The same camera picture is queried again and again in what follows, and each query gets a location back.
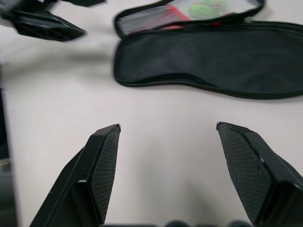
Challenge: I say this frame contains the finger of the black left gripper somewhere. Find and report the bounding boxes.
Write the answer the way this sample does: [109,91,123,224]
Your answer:
[58,0,105,5]
[13,9,86,43]

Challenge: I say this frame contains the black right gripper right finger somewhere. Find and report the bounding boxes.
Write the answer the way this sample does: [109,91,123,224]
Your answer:
[215,122,303,227]

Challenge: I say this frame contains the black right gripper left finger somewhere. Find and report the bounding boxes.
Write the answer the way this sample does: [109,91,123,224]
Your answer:
[29,123,122,227]

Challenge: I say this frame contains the green fuzzy zipper charm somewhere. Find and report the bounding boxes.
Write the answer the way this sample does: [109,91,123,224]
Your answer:
[188,0,227,18]

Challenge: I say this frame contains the black and red paddle case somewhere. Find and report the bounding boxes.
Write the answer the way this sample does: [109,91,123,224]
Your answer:
[113,0,303,100]

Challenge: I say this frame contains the red item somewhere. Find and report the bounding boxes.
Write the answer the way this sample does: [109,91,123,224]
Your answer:
[117,0,260,36]

